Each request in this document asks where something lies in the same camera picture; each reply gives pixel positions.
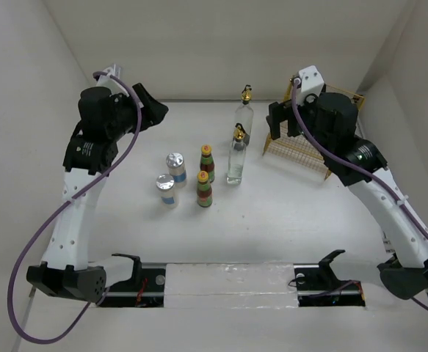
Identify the yellow wire rack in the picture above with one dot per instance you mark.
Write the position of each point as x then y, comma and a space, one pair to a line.
297, 149

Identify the silver-lid spice jar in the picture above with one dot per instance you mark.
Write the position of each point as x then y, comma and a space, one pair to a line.
165, 185
176, 166

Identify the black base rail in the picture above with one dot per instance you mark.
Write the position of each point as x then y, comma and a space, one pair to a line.
234, 286

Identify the glass oil bottle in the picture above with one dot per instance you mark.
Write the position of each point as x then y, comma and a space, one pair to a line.
244, 113
237, 153

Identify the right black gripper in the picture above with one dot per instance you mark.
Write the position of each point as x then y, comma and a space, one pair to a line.
280, 112

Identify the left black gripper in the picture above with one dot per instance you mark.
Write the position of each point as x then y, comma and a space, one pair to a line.
153, 111

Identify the red sauce bottle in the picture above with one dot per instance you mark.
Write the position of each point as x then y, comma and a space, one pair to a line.
204, 191
207, 162

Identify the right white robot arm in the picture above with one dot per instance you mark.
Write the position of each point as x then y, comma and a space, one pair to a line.
364, 171

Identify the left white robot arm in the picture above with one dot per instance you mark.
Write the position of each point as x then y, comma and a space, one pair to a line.
65, 270

